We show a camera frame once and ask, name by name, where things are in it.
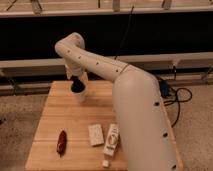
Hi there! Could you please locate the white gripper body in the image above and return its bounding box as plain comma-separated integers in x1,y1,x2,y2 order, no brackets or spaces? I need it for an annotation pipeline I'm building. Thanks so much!
65,60,88,82

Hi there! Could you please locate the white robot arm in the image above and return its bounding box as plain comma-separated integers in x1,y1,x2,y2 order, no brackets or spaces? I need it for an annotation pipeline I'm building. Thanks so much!
55,32,181,171

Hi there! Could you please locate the white rectangular sponge block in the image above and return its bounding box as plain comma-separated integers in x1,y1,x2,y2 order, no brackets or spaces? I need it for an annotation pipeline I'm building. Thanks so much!
88,124,104,146

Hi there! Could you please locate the brown oval object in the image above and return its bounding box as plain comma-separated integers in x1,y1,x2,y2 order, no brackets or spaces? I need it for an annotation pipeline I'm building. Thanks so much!
56,130,67,156

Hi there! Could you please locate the white tube with cap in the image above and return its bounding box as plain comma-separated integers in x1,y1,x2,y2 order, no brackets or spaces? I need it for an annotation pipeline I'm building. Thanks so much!
101,123,121,168

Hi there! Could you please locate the black hanging cable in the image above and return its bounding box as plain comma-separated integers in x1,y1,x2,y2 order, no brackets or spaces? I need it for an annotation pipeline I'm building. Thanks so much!
113,5,135,61

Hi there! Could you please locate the black floor cable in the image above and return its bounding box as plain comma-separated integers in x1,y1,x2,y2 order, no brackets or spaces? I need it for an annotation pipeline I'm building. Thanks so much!
156,65,193,128

